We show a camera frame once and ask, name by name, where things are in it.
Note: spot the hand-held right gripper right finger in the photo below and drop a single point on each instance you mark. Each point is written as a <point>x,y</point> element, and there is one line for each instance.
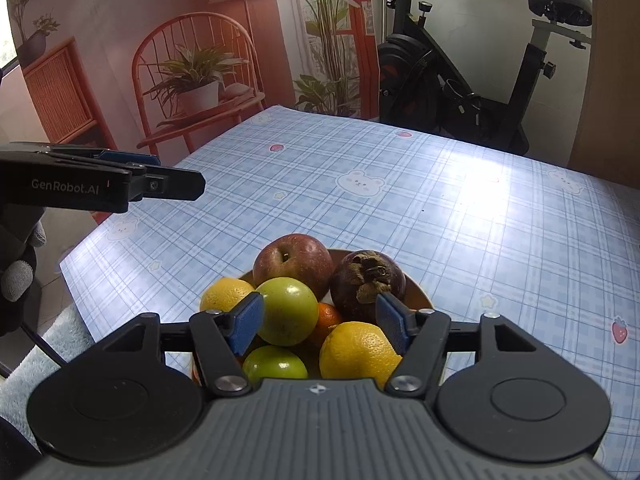
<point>390,320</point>

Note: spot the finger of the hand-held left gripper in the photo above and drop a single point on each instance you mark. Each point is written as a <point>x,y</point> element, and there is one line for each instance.
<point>127,157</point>
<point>170,183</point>

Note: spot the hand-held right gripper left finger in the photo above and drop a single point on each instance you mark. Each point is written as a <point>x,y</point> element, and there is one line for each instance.
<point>247,322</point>

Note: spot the yellow lemon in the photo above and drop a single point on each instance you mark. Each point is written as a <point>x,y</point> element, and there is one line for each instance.
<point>225,297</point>
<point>357,350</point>

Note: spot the beige bowl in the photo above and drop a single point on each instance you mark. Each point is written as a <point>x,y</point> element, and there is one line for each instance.
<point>417,292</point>

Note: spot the green apple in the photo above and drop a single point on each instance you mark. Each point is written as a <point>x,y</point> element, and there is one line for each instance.
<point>287,310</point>
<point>275,362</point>

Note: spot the dark purple mangosteen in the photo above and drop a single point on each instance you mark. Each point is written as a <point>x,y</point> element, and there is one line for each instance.
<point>367,280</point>

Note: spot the orange mandarin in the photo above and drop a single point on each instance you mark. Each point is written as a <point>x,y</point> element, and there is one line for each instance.
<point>327,320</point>

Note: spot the person's left hand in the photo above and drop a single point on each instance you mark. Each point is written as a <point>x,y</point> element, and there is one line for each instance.
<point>15,280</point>

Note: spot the red apple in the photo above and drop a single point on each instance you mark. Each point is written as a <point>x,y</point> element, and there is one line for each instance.
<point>292,265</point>

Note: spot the blue checked tablecloth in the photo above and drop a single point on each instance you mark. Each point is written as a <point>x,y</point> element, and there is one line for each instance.
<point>450,210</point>

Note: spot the black exercise bike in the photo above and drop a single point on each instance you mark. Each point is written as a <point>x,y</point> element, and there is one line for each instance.
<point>525,85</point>

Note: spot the brown wooden board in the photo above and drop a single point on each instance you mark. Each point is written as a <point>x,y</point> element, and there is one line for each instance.
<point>610,85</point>

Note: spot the wall poster with plants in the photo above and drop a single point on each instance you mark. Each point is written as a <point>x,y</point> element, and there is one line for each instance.
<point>125,10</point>

